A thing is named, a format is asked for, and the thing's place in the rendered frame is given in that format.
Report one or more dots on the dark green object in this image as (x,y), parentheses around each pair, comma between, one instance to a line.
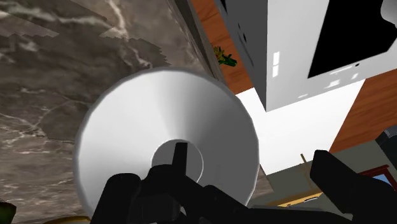
(6,213)

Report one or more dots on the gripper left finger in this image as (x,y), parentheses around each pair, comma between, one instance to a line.
(161,192)

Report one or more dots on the dark grey ribbed cylinder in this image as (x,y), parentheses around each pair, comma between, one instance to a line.
(388,141)

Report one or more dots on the red framed picture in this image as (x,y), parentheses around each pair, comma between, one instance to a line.
(380,173)

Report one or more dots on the white bowl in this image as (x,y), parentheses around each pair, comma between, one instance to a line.
(149,111)

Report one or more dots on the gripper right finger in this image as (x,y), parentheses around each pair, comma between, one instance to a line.
(347,189)

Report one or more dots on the green yellow plant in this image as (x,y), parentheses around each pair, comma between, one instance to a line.
(224,57)

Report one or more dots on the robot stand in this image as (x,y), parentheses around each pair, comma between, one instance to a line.
(294,46)

